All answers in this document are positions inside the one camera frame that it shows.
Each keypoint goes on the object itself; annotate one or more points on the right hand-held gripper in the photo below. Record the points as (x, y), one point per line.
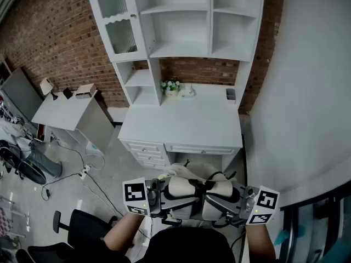
(266, 200)

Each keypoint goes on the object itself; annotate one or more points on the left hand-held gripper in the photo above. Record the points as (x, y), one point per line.
(134, 192)

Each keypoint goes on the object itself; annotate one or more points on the cream backpack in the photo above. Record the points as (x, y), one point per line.
(197, 171)

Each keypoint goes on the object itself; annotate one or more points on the person's right forearm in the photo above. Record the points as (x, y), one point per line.
(260, 242)

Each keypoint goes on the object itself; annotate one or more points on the person's left forearm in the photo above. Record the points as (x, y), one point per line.
(123, 234)

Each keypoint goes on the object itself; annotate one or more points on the person's black top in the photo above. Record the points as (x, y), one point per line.
(189, 245)

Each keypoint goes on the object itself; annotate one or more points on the black office chair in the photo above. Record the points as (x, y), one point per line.
(82, 229)

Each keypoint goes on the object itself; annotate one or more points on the white power strip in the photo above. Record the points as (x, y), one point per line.
(84, 172)

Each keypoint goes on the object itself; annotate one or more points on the grey pen holder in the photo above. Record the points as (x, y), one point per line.
(231, 95)

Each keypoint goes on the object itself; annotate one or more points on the small white ornament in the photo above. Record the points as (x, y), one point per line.
(187, 92)

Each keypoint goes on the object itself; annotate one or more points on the potted flower plant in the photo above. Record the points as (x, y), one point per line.
(170, 88)

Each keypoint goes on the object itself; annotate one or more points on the dark electric scooter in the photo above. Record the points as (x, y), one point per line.
(38, 164)

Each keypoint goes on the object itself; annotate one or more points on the white side table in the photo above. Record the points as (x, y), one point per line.
(63, 114)

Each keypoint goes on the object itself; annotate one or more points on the white box device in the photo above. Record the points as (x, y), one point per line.
(85, 90)

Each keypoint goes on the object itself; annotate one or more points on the red box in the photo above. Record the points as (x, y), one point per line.
(41, 132)

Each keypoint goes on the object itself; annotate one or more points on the small black box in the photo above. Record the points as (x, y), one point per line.
(67, 92)

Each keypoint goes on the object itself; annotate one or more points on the white shelf hutch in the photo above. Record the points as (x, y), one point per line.
(178, 31)

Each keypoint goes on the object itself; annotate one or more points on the small table lamp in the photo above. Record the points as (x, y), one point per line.
(46, 86)

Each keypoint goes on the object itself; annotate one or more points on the grey board panel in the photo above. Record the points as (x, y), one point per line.
(19, 94)

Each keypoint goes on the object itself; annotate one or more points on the black window frame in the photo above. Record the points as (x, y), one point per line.
(336, 218)

